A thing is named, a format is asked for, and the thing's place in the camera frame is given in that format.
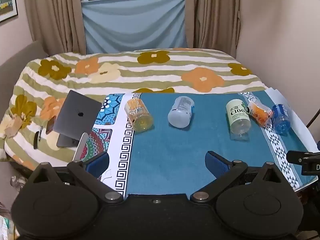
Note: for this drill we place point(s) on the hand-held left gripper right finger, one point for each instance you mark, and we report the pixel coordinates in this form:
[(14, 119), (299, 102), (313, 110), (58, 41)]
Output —
[(216, 164)]

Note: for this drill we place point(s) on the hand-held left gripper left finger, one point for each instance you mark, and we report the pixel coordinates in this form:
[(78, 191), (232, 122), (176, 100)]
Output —
[(98, 163)]

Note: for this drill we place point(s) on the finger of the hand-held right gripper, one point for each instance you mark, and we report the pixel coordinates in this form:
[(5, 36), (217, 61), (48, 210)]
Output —
[(296, 156)]

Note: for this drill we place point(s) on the blue plastic bottle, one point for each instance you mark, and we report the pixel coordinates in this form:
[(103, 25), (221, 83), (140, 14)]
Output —
[(281, 119)]

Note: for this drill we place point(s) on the green-label C100 bottle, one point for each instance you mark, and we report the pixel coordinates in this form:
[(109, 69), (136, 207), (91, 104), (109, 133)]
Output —
[(237, 119)]

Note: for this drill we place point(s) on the yellow-orange plastic bottle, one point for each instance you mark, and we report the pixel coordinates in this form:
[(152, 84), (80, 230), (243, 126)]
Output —
[(139, 115)]

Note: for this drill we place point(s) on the white translucent plastic bottle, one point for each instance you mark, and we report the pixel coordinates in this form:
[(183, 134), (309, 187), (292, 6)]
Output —
[(181, 112)]

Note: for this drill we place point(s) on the silver tablet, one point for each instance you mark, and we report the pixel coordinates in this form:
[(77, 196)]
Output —
[(81, 147)]

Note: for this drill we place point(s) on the colourful patterned cloth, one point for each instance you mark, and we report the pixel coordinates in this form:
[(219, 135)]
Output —
[(117, 132)]

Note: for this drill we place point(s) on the teal mat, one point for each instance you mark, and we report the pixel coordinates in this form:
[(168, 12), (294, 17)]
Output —
[(175, 150)]

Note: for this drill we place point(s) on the grey laptop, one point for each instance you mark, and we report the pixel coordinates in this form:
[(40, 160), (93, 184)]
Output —
[(75, 115)]

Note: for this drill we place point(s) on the brown phone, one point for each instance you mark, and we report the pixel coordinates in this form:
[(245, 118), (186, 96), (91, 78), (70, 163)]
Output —
[(50, 125)]

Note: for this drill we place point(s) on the black remote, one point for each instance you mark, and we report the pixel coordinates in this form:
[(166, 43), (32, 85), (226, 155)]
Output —
[(36, 140)]

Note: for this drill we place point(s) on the brown paper tag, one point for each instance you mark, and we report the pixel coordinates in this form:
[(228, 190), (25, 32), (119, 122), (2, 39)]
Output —
[(13, 127)]

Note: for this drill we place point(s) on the clear plastic bag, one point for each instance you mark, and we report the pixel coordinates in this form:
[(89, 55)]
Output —
[(10, 205)]

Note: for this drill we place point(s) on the floral striped blanket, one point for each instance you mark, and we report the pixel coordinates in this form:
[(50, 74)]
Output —
[(155, 72)]

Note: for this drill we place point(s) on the grey sofa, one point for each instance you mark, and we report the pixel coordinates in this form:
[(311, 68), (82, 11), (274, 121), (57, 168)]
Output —
[(17, 62)]

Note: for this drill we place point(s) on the light blue cloth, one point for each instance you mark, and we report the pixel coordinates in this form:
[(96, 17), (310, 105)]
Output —
[(135, 22)]

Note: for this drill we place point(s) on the beige curtain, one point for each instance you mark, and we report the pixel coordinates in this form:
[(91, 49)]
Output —
[(212, 15), (55, 15)]

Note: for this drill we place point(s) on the wall poster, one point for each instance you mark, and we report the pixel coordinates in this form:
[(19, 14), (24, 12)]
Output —
[(7, 0)]

